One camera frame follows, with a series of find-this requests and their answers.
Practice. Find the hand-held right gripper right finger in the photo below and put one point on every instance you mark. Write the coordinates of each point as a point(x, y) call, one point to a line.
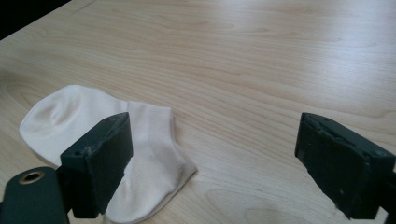
point(339, 161)

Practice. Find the light pink sock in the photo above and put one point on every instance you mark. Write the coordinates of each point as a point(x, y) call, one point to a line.
point(152, 161)
point(68, 121)

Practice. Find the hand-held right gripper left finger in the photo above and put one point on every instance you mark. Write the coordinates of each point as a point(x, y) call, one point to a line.
point(99, 161)

